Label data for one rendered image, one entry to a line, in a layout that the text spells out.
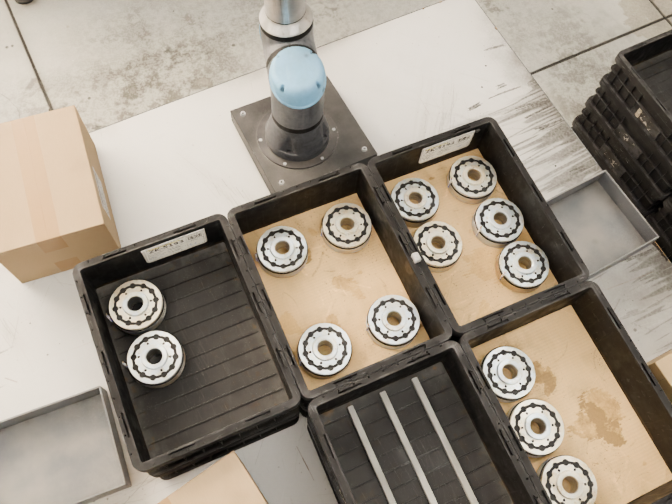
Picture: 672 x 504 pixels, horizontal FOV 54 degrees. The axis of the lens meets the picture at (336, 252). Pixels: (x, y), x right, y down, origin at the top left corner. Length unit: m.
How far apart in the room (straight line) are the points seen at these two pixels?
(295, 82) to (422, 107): 0.44
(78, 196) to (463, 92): 0.97
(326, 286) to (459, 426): 0.37
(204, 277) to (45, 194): 0.37
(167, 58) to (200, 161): 1.15
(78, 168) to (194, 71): 1.26
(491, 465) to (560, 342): 0.28
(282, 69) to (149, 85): 1.30
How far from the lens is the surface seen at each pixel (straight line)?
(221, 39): 2.77
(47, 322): 1.55
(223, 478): 1.20
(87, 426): 1.46
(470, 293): 1.38
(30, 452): 1.49
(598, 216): 1.70
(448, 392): 1.32
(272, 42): 1.50
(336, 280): 1.35
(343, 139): 1.60
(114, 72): 2.73
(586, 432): 1.39
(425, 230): 1.39
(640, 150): 2.22
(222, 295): 1.35
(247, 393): 1.29
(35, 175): 1.51
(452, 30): 1.91
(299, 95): 1.40
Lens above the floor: 2.09
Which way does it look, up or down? 67 degrees down
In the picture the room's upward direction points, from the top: 8 degrees clockwise
